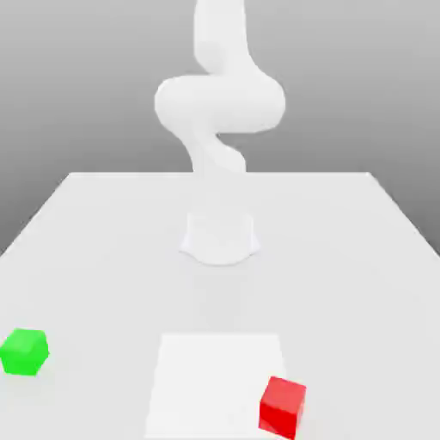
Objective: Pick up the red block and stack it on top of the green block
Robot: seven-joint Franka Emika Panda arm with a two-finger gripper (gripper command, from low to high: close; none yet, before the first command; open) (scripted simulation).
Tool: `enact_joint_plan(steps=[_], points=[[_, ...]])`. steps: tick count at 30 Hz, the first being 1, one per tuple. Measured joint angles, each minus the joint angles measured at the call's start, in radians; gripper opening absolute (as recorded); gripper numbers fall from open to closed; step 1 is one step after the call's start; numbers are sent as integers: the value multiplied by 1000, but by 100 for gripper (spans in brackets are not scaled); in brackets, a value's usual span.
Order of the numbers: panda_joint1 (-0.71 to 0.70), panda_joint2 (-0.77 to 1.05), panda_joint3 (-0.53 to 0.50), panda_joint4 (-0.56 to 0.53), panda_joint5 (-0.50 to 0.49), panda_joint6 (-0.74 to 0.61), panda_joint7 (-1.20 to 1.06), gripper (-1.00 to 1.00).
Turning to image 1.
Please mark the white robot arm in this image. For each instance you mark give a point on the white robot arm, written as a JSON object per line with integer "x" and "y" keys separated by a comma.
{"x": 220, "y": 103}

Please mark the small red cube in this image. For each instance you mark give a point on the small red cube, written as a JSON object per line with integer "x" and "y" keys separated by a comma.
{"x": 282, "y": 407}

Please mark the small green cube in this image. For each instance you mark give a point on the small green cube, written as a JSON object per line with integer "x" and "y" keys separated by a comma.
{"x": 24, "y": 352}

